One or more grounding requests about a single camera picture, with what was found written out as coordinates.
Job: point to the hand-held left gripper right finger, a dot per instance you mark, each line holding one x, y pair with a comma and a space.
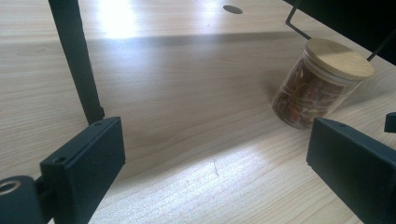
358, 171

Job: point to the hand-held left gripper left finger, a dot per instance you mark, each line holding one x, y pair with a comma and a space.
85, 165

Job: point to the glass jar of dried chilies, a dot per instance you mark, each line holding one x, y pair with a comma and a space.
311, 93

